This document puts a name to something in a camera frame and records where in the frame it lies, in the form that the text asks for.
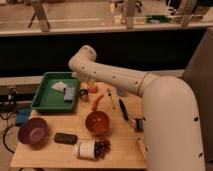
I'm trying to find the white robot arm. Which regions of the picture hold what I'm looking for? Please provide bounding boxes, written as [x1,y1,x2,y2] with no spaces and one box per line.
[68,45,206,171]

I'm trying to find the blue-grey sponge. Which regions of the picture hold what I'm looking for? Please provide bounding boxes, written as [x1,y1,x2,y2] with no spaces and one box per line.
[64,87,74,101]

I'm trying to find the orange cup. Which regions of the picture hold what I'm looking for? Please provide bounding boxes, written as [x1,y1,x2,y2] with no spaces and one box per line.
[87,84,98,93]

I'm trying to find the blue cup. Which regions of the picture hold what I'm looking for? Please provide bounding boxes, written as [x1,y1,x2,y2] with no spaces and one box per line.
[116,88,126,97]

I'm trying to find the orange carrot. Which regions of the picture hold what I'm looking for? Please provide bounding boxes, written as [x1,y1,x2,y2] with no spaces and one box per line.
[91,94,104,111]

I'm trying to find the small metal can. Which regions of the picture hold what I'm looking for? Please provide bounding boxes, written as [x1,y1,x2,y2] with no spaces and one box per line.
[79,89,88,102]

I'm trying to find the orange bowl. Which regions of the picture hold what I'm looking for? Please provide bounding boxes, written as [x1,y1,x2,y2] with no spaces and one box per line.
[85,111,110,135]

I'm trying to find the wooden table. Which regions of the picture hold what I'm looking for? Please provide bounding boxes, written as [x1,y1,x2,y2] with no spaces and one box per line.
[10,82,146,170]

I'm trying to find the green plastic tray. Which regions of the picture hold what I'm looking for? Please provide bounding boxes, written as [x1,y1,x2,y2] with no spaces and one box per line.
[31,72,79,113]

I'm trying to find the dark grape bunch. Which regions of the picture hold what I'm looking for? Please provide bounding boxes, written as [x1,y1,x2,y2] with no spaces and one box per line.
[94,139,111,159]

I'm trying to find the white jar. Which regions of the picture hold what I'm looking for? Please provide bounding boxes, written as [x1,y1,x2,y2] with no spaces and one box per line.
[73,140,95,159]

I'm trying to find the black rectangular case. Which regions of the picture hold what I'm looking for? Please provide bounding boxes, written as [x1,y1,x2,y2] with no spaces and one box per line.
[54,133,78,145]

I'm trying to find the beige wooden spatula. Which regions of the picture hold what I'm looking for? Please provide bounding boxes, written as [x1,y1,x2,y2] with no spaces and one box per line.
[137,138,147,160]

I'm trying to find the purple bowl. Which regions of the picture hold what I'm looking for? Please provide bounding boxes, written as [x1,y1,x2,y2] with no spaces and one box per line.
[18,117,49,145]

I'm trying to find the blue box on floor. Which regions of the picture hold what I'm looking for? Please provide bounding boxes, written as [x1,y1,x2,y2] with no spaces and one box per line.
[15,108,31,126]

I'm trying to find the black handled brush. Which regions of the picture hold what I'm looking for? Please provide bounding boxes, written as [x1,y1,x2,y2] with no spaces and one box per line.
[119,100,143,132]

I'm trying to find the black cables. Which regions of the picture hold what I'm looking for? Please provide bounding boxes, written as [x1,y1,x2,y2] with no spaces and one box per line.
[0,99,21,154]

